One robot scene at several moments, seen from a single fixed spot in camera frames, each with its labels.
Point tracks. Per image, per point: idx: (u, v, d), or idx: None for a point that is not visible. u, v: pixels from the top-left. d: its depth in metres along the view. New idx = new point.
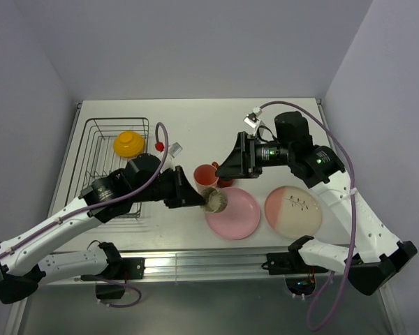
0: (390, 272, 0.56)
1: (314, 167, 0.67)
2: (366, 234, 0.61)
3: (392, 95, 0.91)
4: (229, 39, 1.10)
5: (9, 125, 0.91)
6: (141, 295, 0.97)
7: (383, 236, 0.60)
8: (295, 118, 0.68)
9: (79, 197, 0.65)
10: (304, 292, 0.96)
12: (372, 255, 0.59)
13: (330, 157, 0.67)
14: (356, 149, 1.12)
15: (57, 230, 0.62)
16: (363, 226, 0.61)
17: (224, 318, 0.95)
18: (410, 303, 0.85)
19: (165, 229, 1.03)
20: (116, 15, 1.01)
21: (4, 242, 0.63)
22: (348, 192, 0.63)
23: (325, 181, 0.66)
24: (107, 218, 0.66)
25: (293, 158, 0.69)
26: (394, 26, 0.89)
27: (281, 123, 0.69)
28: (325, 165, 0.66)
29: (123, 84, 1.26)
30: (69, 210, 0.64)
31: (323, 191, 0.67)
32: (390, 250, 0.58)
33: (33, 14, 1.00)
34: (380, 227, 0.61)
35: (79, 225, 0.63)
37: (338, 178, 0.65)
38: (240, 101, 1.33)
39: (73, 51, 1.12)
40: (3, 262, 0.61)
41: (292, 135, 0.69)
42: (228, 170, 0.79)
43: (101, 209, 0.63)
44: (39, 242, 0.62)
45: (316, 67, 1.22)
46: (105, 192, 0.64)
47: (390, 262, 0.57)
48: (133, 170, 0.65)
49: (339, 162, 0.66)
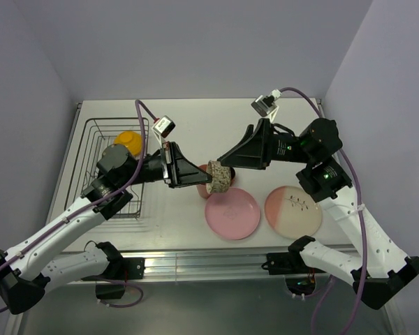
0: (397, 287, 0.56)
1: (321, 183, 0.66)
2: (374, 250, 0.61)
3: (392, 95, 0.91)
4: (229, 38, 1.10)
5: (8, 125, 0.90)
6: (142, 295, 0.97)
7: (390, 251, 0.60)
8: (332, 139, 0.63)
9: (81, 196, 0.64)
10: (304, 292, 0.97)
12: (380, 271, 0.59)
13: (337, 171, 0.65)
14: (356, 149, 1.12)
15: (65, 229, 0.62)
16: (371, 241, 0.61)
17: (224, 318, 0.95)
18: (410, 303, 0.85)
19: (165, 229, 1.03)
20: (116, 13, 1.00)
21: (11, 249, 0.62)
22: (355, 206, 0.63)
23: (334, 197, 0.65)
24: (112, 213, 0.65)
25: (306, 168, 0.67)
26: (394, 28, 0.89)
27: (318, 142, 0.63)
28: (332, 181, 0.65)
29: (123, 84, 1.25)
30: (74, 209, 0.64)
31: (331, 206, 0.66)
32: (399, 265, 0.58)
33: (31, 13, 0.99)
34: (389, 243, 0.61)
35: (86, 221, 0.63)
37: (346, 193, 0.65)
38: (239, 101, 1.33)
39: (72, 50, 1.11)
40: (15, 267, 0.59)
41: (321, 154, 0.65)
42: (237, 161, 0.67)
43: (105, 204, 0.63)
44: (48, 243, 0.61)
45: (317, 67, 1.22)
46: (107, 190, 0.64)
47: (398, 277, 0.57)
48: (107, 171, 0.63)
49: (346, 177, 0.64)
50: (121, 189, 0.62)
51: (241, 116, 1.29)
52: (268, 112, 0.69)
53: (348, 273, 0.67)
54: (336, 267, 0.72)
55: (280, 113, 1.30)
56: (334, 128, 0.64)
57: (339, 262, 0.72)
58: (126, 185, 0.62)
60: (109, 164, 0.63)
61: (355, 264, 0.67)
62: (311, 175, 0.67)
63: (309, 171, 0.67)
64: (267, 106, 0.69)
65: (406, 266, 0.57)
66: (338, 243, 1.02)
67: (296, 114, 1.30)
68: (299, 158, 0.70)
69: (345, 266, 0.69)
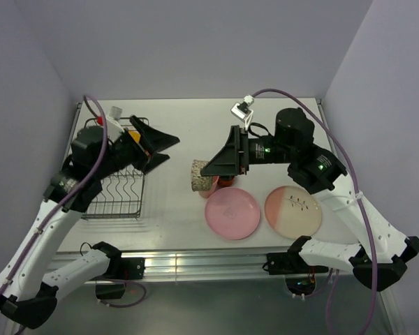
0: (402, 272, 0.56)
1: (317, 174, 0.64)
2: (376, 236, 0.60)
3: (391, 96, 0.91)
4: (228, 39, 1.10)
5: (8, 125, 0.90)
6: (145, 292, 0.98)
7: (391, 235, 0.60)
8: (301, 121, 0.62)
9: (46, 200, 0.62)
10: (304, 292, 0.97)
12: (383, 257, 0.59)
13: (331, 161, 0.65)
14: (356, 149, 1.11)
15: (42, 240, 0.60)
16: (373, 228, 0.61)
17: (224, 318, 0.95)
18: (410, 303, 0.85)
19: (165, 229, 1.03)
20: (116, 14, 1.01)
21: None
22: (353, 196, 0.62)
23: (332, 188, 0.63)
24: (84, 206, 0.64)
25: (295, 163, 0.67)
26: (394, 26, 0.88)
27: (285, 128, 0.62)
28: (328, 171, 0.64)
29: (123, 84, 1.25)
30: (42, 218, 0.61)
31: (327, 197, 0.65)
32: (400, 248, 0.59)
33: (31, 13, 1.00)
34: (388, 227, 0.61)
35: (61, 225, 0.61)
37: (342, 183, 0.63)
38: (240, 101, 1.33)
39: (72, 51, 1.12)
40: (8, 294, 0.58)
41: (299, 142, 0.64)
42: (218, 170, 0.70)
43: (74, 198, 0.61)
44: (31, 259, 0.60)
45: (317, 67, 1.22)
46: (70, 183, 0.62)
47: (401, 260, 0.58)
48: (82, 150, 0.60)
49: (341, 165, 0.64)
50: (89, 175, 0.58)
51: None
52: (243, 118, 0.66)
53: (345, 262, 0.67)
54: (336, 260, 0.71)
55: None
56: (297, 112, 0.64)
57: (336, 253, 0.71)
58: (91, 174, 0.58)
60: (86, 141, 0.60)
61: (353, 252, 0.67)
62: (299, 168, 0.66)
63: (297, 165, 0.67)
64: (243, 114, 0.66)
65: (406, 248, 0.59)
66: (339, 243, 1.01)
67: None
68: (281, 157, 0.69)
69: (343, 256, 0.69)
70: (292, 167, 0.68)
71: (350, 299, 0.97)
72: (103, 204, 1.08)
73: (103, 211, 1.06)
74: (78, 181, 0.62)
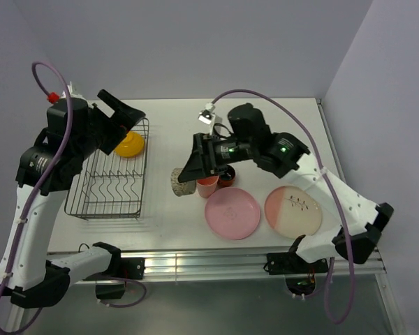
0: (376, 239, 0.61)
1: (281, 157, 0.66)
2: (348, 209, 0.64)
3: (390, 96, 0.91)
4: (228, 40, 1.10)
5: None
6: (146, 289, 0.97)
7: (361, 204, 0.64)
8: (250, 112, 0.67)
9: (21, 186, 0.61)
10: (304, 292, 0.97)
12: (357, 227, 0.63)
13: (292, 142, 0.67)
14: (357, 149, 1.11)
15: (29, 228, 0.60)
16: (343, 201, 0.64)
17: (223, 318, 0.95)
18: (411, 303, 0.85)
19: (165, 229, 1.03)
20: (115, 14, 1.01)
21: None
22: (319, 172, 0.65)
23: (297, 169, 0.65)
24: (63, 183, 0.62)
25: (257, 151, 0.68)
26: (394, 27, 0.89)
27: (236, 121, 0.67)
28: (290, 152, 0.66)
29: (123, 84, 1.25)
30: (23, 205, 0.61)
31: (295, 179, 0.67)
32: (372, 216, 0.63)
33: (31, 14, 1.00)
34: (357, 198, 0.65)
35: (44, 208, 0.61)
37: (306, 160, 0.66)
38: (241, 101, 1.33)
39: (72, 51, 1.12)
40: (13, 285, 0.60)
41: (253, 130, 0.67)
42: (192, 174, 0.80)
43: (49, 177, 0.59)
44: (25, 249, 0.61)
45: (316, 68, 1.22)
46: (41, 160, 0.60)
47: (375, 227, 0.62)
48: (59, 118, 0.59)
49: (302, 145, 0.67)
50: (61, 146, 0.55)
51: None
52: (209, 124, 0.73)
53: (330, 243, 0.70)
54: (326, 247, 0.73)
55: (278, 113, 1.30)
56: (248, 105, 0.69)
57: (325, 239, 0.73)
58: (63, 144, 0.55)
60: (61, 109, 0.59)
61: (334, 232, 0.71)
62: (261, 153, 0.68)
63: (260, 153, 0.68)
64: (207, 120, 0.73)
65: (378, 214, 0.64)
66: None
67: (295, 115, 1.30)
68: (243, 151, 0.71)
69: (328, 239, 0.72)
70: (255, 156, 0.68)
71: (350, 299, 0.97)
72: (103, 204, 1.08)
73: (103, 211, 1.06)
74: (51, 156, 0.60)
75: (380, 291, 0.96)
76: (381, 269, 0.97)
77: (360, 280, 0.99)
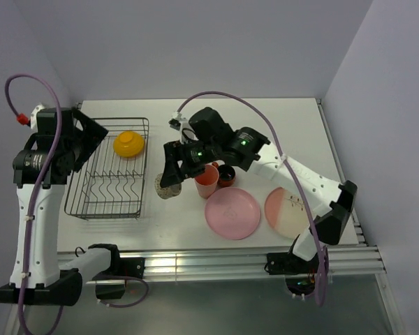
0: (343, 216, 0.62)
1: (243, 151, 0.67)
2: (311, 190, 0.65)
3: (391, 97, 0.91)
4: (228, 40, 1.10)
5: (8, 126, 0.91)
6: (148, 289, 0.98)
7: (325, 185, 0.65)
8: (207, 113, 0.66)
9: (20, 187, 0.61)
10: (304, 292, 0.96)
12: (324, 206, 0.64)
13: (251, 135, 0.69)
14: (357, 149, 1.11)
15: (38, 224, 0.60)
16: (307, 184, 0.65)
17: (224, 317, 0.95)
18: (411, 303, 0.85)
19: (165, 229, 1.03)
20: (116, 14, 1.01)
21: (12, 278, 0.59)
22: (280, 160, 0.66)
23: (258, 159, 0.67)
24: (61, 176, 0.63)
25: (219, 149, 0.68)
26: (394, 27, 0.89)
27: (195, 124, 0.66)
28: (251, 144, 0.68)
29: (123, 84, 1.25)
30: (26, 204, 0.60)
31: (259, 169, 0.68)
32: (336, 194, 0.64)
33: (31, 14, 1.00)
34: (320, 179, 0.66)
35: (49, 202, 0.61)
37: (267, 151, 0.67)
38: (241, 101, 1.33)
39: (72, 51, 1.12)
40: (34, 283, 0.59)
41: (213, 130, 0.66)
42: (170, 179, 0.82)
43: (49, 171, 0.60)
44: (39, 246, 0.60)
45: (316, 68, 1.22)
46: (36, 158, 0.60)
47: (339, 206, 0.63)
48: (49, 117, 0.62)
49: (262, 137, 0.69)
50: (57, 136, 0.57)
51: (241, 116, 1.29)
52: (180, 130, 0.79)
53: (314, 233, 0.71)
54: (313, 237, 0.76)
55: (278, 113, 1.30)
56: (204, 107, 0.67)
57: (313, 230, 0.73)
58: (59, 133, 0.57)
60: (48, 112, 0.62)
61: None
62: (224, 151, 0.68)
63: (223, 150, 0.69)
64: (177, 128, 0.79)
65: (342, 192, 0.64)
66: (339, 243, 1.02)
67: (296, 115, 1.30)
68: (207, 151, 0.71)
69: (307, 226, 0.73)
70: (219, 153, 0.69)
71: (350, 299, 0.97)
72: (103, 204, 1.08)
73: (103, 211, 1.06)
74: (46, 153, 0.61)
75: (380, 291, 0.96)
76: (381, 269, 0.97)
77: (360, 280, 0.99)
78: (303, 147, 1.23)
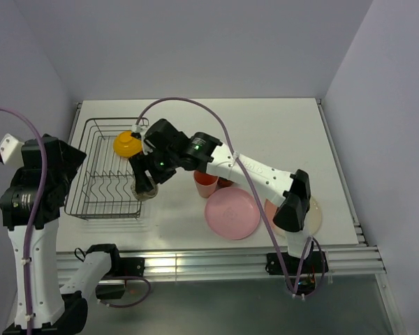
0: (296, 202, 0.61)
1: (196, 154, 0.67)
2: (265, 183, 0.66)
3: (390, 96, 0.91)
4: (228, 39, 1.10)
5: (8, 125, 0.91)
6: (150, 286, 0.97)
7: (277, 176, 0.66)
8: (159, 124, 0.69)
9: (10, 229, 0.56)
10: (304, 292, 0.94)
12: (278, 196, 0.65)
13: (203, 139, 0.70)
14: (356, 149, 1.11)
15: (36, 265, 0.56)
16: (260, 177, 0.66)
17: (225, 318, 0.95)
18: (412, 303, 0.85)
19: (165, 229, 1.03)
20: (116, 13, 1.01)
21: (17, 320, 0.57)
22: (232, 158, 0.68)
23: (211, 160, 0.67)
24: (54, 211, 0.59)
25: (175, 156, 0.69)
26: (394, 26, 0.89)
27: (149, 135, 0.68)
28: (204, 147, 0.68)
29: (123, 84, 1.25)
30: (21, 246, 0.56)
31: (215, 170, 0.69)
32: (288, 183, 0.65)
33: (31, 12, 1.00)
34: (272, 172, 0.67)
35: (45, 241, 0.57)
37: (219, 152, 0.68)
38: (241, 101, 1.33)
39: (72, 51, 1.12)
40: (40, 324, 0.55)
41: (165, 139, 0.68)
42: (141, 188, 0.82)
43: (40, 210, 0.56)
44: (40, 287, 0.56)
45: (316, 68, 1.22)
46: (26, 197, 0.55)
47: (292, 193, 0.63)
48: (33, 151, 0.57)
49: (214, 139, 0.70)
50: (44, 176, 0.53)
51: (241, 116, 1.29)
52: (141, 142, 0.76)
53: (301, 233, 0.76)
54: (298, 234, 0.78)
55: (278, 113, 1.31)
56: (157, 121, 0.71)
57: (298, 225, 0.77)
58: (45, 172, 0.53)
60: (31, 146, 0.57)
61: None
62: (180, 158, 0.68)
63: (179, 157, 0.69)
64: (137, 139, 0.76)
65: (295, 181, 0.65)
66: (339, 243, 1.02)
67: (296, 115, 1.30)
68: (166, 161, 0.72)
69: None
70: (177, 161, 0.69)
71: (350, 299, 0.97)
72: (103, 204, 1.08)
73: (103, 211, 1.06)
74: (34, 190, 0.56)
75: (380, 292, 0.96)
76: (381, 269, 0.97)
77: (360, 281, 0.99)
78: (303, 147, 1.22)
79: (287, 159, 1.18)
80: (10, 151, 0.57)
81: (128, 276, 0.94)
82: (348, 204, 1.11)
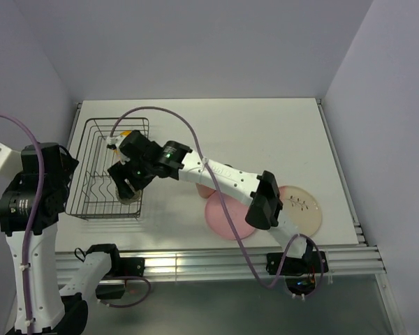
0: (263, 202, 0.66)
1: (166, 162, 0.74)
2: (233, 185, 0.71)
3: (390, 96, 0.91)
4: (229, 39, 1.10)
5: (8, 125, 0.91)
6: (150, 286, 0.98)
7: (244, 179, 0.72)
8: (133, 136, 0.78)
9: (9, 234, 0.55)
10: (304, 292, 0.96)
12: (246, 197, 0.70)
13: (174, 146, 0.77)
14: (356, 149, 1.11)
15: (35, 271, 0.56)
16: (228, 181, 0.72)
17: (225, 318, 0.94)
18: (413, 303, 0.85)
19: (165, 229, 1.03)
20: (116, 12, 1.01)
21: (17, 324, 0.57)
22: (202, 164, 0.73)
23: (181, 167, 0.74)
24: (52, 215, 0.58)
25: (149, 165, 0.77)
26: (394, 26, 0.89)
27: (123, 146, 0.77)
28: (174, 155, 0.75)
29: (123, 84, 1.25)
30: (19, 252, 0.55)
31: (186, 176, 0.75)
32: (255, 185, 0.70)
33: (31, 12, 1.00)
34: (241, 174, 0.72)
35: (43, 246, 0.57)
37: (189, 159, 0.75)
38: (241, 101, 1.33)
39: (72, 50, 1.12)
40: (40, 328, 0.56)
41: (138, 150, 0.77)
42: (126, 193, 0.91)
43: (38, 216, 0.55)
44: (39, 292, 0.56)
45: (316, 67, 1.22)
46: (23, 202, 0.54)
47: (258, 194, 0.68)
48: (32, 156, 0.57)
49: (183, 147, 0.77)
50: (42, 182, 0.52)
51: (241, 116, 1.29)
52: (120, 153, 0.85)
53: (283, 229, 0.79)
54: (277, 231, 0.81)
55: (278, 113, 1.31)
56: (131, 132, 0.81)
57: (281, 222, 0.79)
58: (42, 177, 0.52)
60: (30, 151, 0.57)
61: None
62: (153, 166, 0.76)
63: (151, 165, 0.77)
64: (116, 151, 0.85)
65: (261, 182, 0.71)
66: (339, 243, 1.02)
67: (296, 115, 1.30)
68: (142, 169, 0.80)
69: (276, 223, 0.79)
70: (150, 169, 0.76)
71: (351, 299, 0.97)
72: (103, 204, 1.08)
73: (103, 211, 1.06)
74: (31, 195, 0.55)
75: (380, 292, 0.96)
76: (381, 269, 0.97)
77: (361, 280, 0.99)
78: (303, 147, 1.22)
79: (287, 159, 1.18)
80: (3, 161, 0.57)
81: (128, 276, 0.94)
82: (347, 204, 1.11)
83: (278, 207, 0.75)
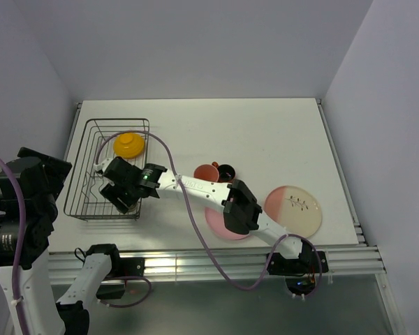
0: (233, 209, 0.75)
1: (146, 183, 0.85)
2: (206, 196, 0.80)
3: (390, 96, 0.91)
4: (228, 39, 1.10)
5: (8, 125, 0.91)
6: (150, 286, 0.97)
7: (216, 188, 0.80)
8: (112, 162, 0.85)
9: None
10: (304, 292, 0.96)
12: (219, 206, 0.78)
13: (151, 169, 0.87)
14: (356, 149, 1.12)
15: (29, 303, 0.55)
16: (201, 192, 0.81)
17: (224, 318, 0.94)
18: (412, 302, 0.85)
19: (165, 229, 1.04)
20: (116, 12, 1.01)
21: None
22: (176, 180, 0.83)
23: (158, 185, 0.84)
24: (41, 243, 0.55)
25: (132, 186, 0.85)
26: (394, 28, 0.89)
27: (107, 173, 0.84)
28: (151, 176, 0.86)
29: (123, 84, 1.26)
30: (10, 286, 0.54)
31: (164, 192, 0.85)
32: (225, 192, 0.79)
33: (31, 13, 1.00)
34: (211, 185, 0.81)
35: (33, 277, 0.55)
37: (165, 177, 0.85)
38: (241, 101, 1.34)
39: (72, 50, 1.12)
40: None
41: (121, 175, 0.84)
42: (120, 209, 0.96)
43: (24, 250, 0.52)
44: (36, 322, 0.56)
45: (316, 68, 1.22)
46: (7, 237, 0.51)
47: (227, 201, 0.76)
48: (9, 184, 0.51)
49: (159, 168, 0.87)
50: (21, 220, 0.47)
51: (241, 116, 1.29)
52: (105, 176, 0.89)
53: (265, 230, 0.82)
54: (264, 234, 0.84)
55: (278, 113, 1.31)
56: (111, 160, 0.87)
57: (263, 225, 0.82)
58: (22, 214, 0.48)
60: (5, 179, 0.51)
61: None
62: (135, 188, 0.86)
63: (134, 187, 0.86)
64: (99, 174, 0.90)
65: (231, 190, 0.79)
66: (339, 243, 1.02)
67: (295, 115, 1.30)
68: (126, 190, 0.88)
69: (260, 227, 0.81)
70: (133, 190, 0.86)
71: (351, 299, 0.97)
72: (103, 205, 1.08)
73: (103, 212, 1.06)
74: (15, 228, 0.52)
75: (380, 291, 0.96)
76: (381, 269, 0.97)
77: (360, 280, 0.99)
78: (303, 147, 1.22)
79: (287, 159, 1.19)
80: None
81: (128, 276, 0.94)
82: (347, 204, 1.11)
83: (255, 211, 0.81)
